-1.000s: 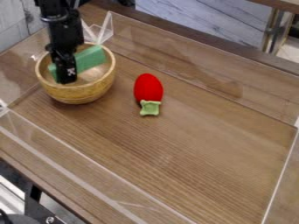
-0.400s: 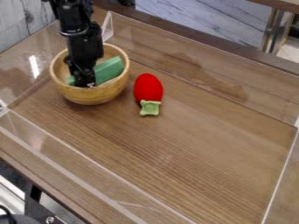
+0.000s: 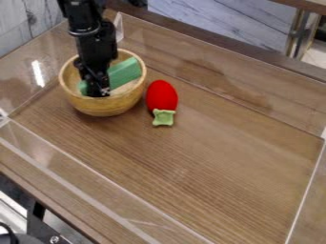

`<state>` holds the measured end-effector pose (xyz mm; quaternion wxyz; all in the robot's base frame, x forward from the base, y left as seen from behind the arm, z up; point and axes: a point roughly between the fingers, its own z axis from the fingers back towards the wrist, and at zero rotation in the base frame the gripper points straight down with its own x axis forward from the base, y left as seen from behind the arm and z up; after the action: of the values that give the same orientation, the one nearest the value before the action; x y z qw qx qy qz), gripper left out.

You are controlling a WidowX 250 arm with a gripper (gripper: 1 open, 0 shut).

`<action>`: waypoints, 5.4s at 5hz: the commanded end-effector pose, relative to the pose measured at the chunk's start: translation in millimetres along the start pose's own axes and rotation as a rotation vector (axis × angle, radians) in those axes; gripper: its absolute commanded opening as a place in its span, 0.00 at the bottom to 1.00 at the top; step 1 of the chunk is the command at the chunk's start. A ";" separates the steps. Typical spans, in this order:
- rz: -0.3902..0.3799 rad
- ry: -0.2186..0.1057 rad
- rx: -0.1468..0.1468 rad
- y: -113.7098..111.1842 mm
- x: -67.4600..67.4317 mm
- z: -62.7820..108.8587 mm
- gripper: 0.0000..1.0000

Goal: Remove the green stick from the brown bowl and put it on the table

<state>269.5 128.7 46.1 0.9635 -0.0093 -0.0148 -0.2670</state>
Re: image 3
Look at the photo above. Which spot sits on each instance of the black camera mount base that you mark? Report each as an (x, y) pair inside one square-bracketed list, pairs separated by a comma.
[(22, 229)]

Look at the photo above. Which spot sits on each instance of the clear acrylic corner bracket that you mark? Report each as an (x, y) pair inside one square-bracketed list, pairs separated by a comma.
[(118, 23)]

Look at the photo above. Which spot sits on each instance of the red plush strawberry toy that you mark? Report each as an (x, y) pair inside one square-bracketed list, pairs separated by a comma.
[(162, 102)]

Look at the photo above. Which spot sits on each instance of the green block stick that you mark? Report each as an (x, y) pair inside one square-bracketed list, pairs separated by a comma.
[(125, 72)]

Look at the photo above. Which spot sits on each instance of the brown wooden bowl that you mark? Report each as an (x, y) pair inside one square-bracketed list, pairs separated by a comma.
[(122, 99)]

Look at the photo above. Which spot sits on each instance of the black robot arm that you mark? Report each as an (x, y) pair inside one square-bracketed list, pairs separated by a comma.
[(82, 9)]

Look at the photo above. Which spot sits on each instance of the metal table leg background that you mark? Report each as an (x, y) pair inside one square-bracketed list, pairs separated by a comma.
[(302, 33)]

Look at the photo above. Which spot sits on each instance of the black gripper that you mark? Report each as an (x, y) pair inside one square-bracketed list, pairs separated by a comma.
[(97, 45)]

